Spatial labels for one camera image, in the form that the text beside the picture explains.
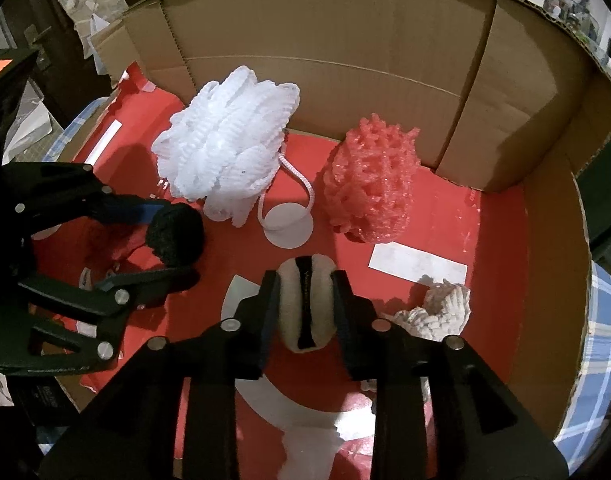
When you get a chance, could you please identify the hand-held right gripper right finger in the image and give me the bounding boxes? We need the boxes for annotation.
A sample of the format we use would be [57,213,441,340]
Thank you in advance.
[331,270,570,480]

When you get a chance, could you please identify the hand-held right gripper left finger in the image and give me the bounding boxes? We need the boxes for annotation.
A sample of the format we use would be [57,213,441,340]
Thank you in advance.
[38,270,282,480]

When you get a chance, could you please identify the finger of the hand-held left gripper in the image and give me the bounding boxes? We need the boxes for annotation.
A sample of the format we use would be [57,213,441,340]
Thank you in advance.
[0,265,202,377]
[3,161,171,237]

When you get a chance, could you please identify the white puff with black band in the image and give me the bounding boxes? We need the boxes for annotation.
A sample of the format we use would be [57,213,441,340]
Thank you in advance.
[276,254,337,356]

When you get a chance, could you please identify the knitted yarn ball with loop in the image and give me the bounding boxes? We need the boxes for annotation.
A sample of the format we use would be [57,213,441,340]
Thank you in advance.
[146,203,205,267]

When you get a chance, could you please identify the white mesh bath loofah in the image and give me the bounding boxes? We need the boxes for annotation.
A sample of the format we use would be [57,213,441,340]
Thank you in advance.
[152,66,317,232]

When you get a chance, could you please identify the red mesh bath loofah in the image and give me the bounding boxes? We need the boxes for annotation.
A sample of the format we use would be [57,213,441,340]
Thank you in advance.
[323,114,420,243]

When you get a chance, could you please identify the cardboard box with red lining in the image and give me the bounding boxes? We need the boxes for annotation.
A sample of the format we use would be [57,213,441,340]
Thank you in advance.
[33,0,611,480]

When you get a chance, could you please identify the white plastic bag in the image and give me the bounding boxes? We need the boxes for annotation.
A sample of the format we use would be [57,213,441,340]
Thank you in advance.
[6,95,54,156]

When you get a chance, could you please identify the dark brown door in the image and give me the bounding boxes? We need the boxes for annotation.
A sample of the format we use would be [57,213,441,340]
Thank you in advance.
[0,0,156,126]

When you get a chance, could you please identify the black rectangular block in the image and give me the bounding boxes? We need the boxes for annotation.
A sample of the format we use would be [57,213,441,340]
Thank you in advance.
[8,372,84,428]

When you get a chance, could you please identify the group of bottles and cosmetics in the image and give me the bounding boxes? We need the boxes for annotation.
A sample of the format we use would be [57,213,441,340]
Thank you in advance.
[545,0,611,86]

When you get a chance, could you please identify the white knotted rope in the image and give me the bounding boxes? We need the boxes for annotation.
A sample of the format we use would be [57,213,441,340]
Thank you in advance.
[360,280,472,406]

